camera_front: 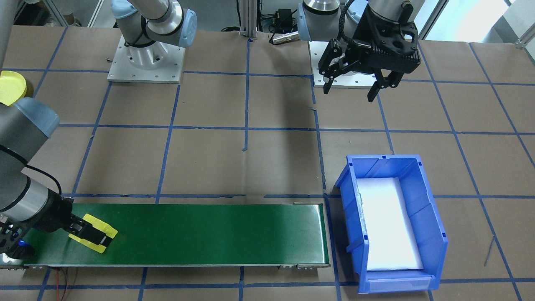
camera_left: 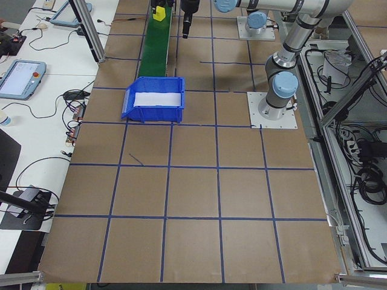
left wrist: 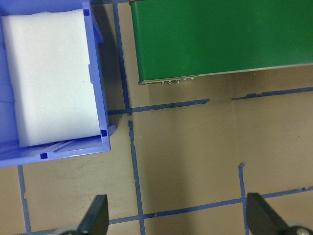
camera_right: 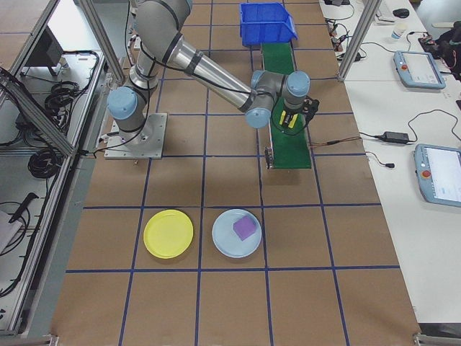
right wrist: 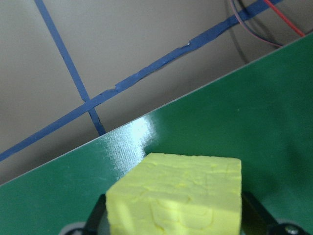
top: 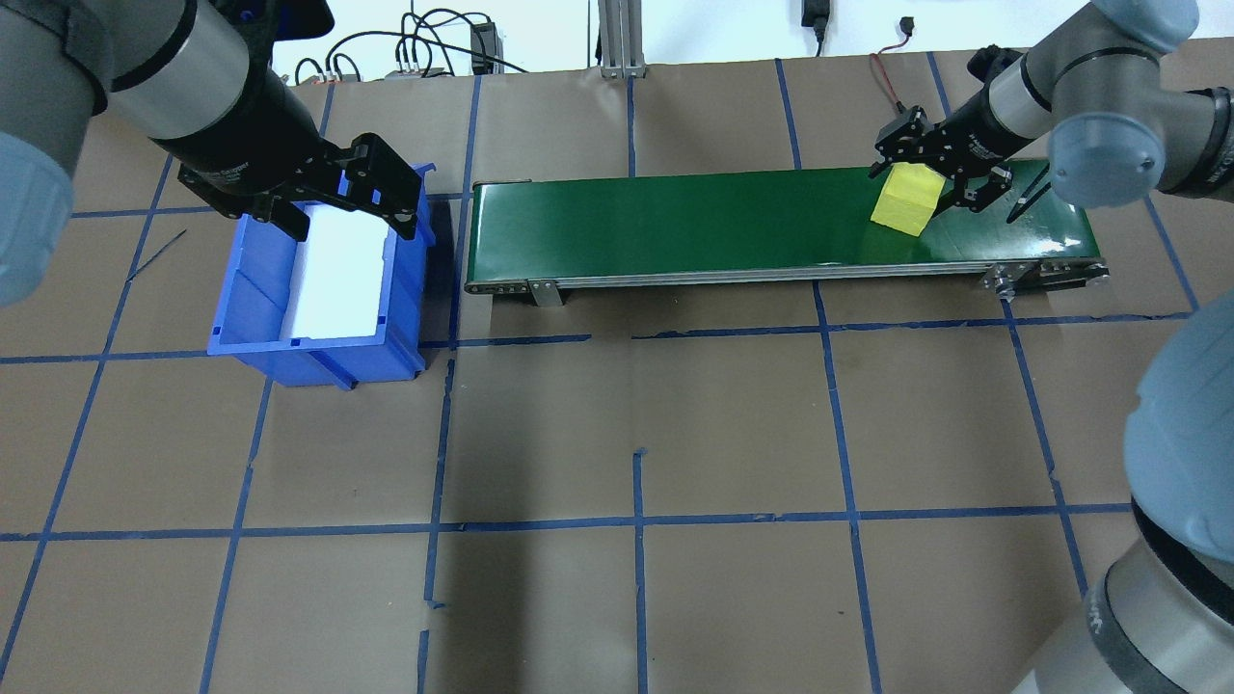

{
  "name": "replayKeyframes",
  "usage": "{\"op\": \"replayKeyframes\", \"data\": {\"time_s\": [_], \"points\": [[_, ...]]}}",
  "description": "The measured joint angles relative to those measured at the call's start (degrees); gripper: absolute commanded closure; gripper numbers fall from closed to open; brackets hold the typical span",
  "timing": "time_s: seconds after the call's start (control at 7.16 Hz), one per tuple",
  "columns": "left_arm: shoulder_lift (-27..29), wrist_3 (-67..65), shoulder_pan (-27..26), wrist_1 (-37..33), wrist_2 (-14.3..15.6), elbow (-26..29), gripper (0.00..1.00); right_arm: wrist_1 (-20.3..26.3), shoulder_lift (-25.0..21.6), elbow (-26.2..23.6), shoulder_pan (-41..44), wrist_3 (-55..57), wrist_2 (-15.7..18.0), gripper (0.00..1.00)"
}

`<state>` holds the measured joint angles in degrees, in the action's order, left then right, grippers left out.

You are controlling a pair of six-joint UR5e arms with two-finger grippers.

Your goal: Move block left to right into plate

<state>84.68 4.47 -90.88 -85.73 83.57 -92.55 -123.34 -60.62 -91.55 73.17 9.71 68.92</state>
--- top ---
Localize yellow foam block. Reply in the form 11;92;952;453
869;161;949;238

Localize white foam bin liner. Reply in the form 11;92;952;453
288;204;392;340

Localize blue plastic storage bin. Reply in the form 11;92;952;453
206;159;441;390

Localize small black adapter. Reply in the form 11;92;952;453
469;19;504;75

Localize green conveyor belt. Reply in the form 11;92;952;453
463;159;1112;308

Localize red conveyor wire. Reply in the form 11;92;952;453
869;14;919;115

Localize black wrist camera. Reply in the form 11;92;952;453
217;0;336;47
966;44;1025;86

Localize black cables and adapters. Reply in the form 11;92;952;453
292;53;456;86

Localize aluminium profile post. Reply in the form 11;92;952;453
597;0;650;80

